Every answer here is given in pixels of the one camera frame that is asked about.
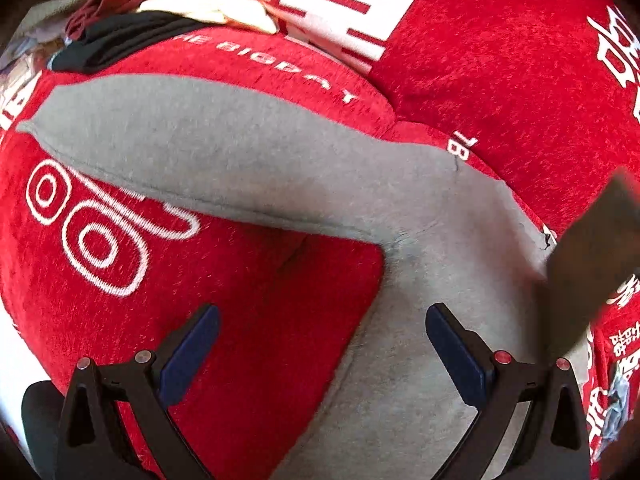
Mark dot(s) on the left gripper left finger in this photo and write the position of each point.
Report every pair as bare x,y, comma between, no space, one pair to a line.
92,440

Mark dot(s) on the black folded garment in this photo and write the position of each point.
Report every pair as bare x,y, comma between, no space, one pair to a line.
108,41

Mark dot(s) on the cream folded cloth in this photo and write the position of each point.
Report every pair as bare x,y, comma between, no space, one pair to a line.
247,14

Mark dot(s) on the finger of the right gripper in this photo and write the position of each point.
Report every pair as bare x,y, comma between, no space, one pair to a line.
594,256

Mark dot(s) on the grey crumpled cloth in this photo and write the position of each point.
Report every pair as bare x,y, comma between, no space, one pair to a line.
608,412

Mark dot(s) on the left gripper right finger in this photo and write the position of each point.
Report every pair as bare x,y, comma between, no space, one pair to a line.
552,443

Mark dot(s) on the red printed pillow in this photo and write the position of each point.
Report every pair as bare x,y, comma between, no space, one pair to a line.
548,90

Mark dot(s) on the grey knit garment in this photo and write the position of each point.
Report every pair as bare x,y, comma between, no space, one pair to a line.
448,233

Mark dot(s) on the red printed bed blanket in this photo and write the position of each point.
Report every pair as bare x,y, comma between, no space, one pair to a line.
90,268

